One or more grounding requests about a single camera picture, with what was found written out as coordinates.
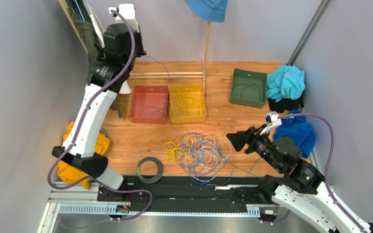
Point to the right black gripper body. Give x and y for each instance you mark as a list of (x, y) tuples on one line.
[(250, 141)]

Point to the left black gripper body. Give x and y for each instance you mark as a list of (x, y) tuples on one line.
[(139, 47)]

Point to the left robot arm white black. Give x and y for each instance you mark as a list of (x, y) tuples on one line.
[(122, 45)]

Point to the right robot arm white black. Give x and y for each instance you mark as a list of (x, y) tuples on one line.
[(302, 190)]

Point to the royal blue towel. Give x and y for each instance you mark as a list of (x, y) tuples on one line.
[(300, 131)]

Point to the black cloth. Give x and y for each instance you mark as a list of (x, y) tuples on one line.
[(286, 104)]

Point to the olive green garment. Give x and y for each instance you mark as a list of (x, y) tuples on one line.
[(85, 28)]

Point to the green plastic bin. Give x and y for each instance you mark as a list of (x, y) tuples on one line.
[(248, 88)]

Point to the red plastic bin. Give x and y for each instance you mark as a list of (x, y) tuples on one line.
[(149, 104)]

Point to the yellow plastic bin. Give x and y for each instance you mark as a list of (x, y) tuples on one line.
[(187, 103)]

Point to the wooden clothes rack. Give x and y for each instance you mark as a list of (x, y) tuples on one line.
[(65, 8)]

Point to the turquoise cloth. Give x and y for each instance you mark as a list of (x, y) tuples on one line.
[(286, 82)]

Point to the wooden hat stand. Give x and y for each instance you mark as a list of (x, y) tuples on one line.
[(182, 75)]

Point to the blue bucket hat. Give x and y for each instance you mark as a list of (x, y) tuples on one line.
[(210, 10)]

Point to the corner aluminium profile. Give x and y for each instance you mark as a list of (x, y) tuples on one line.
[(308, 32)]

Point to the yellow orange cloth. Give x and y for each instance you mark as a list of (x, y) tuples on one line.
[(69, 174)]

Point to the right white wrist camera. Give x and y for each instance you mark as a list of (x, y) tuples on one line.
[(272, 122)]

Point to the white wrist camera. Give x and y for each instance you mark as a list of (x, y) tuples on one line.
[(128, 12), (272, 122)]

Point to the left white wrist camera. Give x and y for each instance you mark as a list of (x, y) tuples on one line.
[(128, 12)]

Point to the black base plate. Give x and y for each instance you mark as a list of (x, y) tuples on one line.
[(179, 194)]

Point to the aluminium rail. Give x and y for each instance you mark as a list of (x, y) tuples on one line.
[(77, 200)]

